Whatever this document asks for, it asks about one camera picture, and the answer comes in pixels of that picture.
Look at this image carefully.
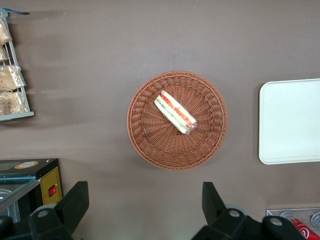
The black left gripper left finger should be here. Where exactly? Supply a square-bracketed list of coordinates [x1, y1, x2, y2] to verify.
[28, 181, 90, 240]

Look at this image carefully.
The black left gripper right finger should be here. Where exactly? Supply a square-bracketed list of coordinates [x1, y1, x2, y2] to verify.
[191, 181, 263, 240]

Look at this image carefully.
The triangle sandwich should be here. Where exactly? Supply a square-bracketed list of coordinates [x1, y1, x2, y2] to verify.
[153, 89, 198, 137]

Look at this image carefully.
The round brown wicker basket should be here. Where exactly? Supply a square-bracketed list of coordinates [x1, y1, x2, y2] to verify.
[126, 70, 229, 172]

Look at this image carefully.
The cream plastic tray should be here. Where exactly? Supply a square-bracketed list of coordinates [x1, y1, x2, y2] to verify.
[258, 78, 320, 165]

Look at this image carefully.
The tray of packaged snacks right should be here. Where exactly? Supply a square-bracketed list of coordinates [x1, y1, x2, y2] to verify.
[0, 7, 35, 123]

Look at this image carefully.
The black food warmer cabinet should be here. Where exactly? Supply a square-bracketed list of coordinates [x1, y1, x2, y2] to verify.
[0, 158, 64, 224]

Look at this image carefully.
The clear acrylic bottle rack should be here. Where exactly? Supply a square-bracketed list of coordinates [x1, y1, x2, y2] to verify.
[265, 207, 320, 240]

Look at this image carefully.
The red cola bottle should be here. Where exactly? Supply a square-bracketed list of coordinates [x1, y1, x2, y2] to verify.
[289, 216, 320, 240]

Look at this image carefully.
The clear bag of crackers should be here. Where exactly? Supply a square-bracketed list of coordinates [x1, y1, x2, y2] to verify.
[0, 91, 29, 116]
[0, 44, 10, 62]
[0, 64, 27, 91]
[0, 18, 13, 46]

